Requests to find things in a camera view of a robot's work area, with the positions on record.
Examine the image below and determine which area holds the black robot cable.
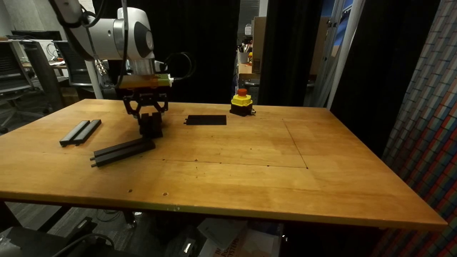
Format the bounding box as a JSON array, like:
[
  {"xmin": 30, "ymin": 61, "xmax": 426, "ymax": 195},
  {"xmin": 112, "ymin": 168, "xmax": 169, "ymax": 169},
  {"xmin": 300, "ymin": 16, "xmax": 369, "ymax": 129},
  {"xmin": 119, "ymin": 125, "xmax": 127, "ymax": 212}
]
[{"xmin": 162, "ymin": 49, "xmax": 195, "ymax": 85}]

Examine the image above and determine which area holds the black plate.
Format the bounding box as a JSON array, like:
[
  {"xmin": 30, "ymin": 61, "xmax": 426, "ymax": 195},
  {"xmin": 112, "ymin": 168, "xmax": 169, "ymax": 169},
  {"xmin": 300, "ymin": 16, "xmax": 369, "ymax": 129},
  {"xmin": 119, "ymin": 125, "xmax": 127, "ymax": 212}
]
[{"xmin": 185, "ymin": 114, "xmax": 227, "ymax": 126}]

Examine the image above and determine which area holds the black twin-bar rail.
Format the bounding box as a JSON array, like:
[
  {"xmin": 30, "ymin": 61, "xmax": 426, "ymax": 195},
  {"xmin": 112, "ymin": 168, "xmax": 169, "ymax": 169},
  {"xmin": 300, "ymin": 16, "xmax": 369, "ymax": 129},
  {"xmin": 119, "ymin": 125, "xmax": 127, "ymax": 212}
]
[{"xmin": 59, "ymin": 118, "xmax": 103, "ymax": 148}]

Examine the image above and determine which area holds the yellow red emergency stop button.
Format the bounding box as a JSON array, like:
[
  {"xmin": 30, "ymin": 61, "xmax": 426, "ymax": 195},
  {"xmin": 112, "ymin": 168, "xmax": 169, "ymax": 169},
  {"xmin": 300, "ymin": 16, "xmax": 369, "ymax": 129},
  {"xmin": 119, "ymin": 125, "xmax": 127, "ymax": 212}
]
[{"xmin": 229, "ymin": 86, "xmax": 256, "ymax": 116}]

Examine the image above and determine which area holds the colourful patterned wall panel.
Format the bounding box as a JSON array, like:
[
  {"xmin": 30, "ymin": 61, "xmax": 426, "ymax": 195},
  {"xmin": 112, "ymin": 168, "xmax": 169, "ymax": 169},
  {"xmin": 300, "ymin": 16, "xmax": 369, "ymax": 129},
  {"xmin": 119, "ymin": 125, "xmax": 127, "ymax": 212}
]
[{"xmin": 370, "ymin": 0, "xmax": 457, "ymax": 257}]

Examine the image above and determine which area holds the short black grooved block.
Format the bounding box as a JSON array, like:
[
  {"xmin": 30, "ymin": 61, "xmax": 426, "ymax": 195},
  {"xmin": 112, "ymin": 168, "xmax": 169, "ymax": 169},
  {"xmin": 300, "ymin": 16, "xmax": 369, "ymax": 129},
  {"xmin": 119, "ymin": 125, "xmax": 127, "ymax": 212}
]
[{"xmin": 140, "ymin": 121, "xmax": 165, "ymax": 139}]

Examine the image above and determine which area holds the black office chair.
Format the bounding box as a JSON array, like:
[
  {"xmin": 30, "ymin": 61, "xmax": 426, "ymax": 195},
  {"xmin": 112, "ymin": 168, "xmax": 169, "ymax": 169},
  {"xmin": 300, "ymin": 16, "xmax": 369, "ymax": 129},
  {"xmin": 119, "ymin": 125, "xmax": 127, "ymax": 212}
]
[{"xmin": 20, "ymin": 39, "xmax": 65, "ymax": 112}]

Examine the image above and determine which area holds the white pillar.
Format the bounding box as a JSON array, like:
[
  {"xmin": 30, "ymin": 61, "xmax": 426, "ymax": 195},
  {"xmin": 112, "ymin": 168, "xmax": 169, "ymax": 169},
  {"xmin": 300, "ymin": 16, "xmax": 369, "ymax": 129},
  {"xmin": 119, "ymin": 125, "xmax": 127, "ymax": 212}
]
[{"xmin": 83, "ymin": 56, "xmax": 105, "ymax": 99}]

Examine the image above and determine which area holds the black chair backrest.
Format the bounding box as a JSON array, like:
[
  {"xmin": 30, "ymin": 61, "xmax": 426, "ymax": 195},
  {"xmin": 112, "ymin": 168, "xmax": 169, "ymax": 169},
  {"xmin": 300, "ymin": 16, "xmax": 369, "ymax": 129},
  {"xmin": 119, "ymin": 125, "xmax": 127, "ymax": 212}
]
[{"xmin": 55, "ymin": 39, "xmax": 95, "ymax": 88}]

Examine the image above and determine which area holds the wide black curtain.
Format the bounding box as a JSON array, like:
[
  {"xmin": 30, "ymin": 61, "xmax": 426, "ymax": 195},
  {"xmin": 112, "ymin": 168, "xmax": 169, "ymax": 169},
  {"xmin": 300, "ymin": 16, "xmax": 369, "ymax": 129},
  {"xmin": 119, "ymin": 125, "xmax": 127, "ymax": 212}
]
[{"xmin": 92, "ymin": 0, "xmax": 240, "ymax": 104}]

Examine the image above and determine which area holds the grey desk shelf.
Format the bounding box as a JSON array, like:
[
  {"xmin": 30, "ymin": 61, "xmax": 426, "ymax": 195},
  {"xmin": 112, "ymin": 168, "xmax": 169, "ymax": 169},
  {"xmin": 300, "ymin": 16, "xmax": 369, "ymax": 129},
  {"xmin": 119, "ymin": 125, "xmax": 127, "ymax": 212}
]
[{"xmin": 0, "ymin": 39, "xmax": 35, "ymax": 96}]

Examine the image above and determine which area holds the white metal frame post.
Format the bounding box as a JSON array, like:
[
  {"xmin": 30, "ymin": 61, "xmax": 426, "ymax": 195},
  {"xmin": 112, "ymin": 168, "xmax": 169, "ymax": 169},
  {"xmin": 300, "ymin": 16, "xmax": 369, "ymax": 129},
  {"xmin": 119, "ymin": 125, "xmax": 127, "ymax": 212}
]
[{"xmin": 326, "ymin": 0, "xmax": 367, "ymax": 109}]

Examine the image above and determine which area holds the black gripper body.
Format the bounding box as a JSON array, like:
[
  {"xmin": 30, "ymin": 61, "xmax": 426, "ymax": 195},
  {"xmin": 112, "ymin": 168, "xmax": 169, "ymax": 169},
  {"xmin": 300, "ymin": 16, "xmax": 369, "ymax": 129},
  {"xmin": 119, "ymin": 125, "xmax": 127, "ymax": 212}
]
[{"xmin": 123, "ymin": 86, "xmax": 169, "ymax": 104}]

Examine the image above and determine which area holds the narrow black curtain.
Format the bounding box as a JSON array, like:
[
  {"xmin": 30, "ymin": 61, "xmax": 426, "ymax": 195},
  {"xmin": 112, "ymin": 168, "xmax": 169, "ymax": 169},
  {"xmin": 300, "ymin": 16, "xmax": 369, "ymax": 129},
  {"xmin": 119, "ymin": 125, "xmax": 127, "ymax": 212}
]
[{"xmin": 259, "ymin": 0, "xmax": 320, "ymax": 106}]

